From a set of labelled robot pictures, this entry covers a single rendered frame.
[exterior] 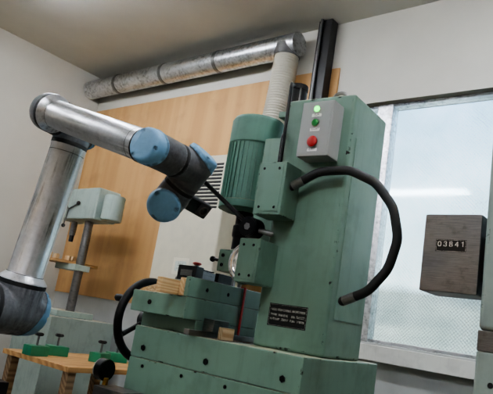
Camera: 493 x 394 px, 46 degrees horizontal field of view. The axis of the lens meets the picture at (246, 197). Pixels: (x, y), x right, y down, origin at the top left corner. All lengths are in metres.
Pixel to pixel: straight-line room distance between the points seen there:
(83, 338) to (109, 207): 0.86
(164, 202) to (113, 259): 2.95
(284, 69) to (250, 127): 1.78
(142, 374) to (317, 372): 0.53
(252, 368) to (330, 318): 0.24
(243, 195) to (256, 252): 0.29
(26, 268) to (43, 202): 0.21
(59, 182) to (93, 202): 2.14
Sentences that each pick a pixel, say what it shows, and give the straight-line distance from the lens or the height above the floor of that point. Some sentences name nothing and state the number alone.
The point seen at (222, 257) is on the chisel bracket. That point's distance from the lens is 1.84.
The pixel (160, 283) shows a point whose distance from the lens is 1.59.
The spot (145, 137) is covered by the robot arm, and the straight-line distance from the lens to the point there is 1.42.
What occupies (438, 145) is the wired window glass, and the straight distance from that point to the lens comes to 3.18.
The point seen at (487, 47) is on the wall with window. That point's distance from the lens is 3.23.
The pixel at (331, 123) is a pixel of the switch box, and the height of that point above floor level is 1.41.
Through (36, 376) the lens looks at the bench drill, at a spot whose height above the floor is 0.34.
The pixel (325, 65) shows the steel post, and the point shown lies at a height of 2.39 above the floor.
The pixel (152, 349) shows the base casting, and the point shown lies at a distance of 1.73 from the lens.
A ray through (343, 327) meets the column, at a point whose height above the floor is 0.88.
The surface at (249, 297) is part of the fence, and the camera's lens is 1.84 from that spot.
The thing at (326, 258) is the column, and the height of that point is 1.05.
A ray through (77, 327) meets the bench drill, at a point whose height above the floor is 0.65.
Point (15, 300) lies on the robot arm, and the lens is 1.89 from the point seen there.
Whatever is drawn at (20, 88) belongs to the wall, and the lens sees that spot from 4.88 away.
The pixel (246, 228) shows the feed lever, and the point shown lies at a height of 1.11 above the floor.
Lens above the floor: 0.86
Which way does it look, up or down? 12 degrees up
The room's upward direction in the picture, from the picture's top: 9 degrees clockwise
